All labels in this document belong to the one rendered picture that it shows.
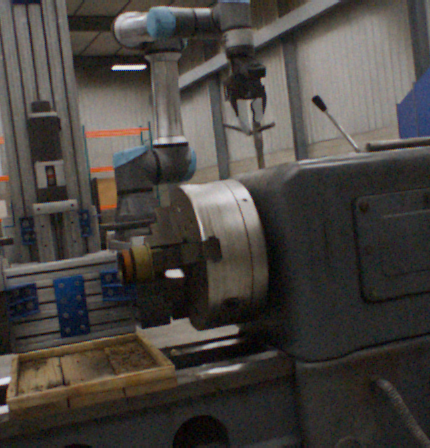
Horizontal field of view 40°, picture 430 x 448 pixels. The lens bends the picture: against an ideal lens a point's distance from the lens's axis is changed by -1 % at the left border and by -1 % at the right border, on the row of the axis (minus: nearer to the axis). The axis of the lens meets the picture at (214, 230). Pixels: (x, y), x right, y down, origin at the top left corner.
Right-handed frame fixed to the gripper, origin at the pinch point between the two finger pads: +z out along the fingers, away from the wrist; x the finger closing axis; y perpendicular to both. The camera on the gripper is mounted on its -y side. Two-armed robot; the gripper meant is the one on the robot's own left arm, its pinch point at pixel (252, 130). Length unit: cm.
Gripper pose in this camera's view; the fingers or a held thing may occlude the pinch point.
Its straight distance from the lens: 147.9
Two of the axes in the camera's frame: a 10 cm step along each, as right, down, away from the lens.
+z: 1.2, 9.9, 0.6
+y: -2.9, -0.2, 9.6
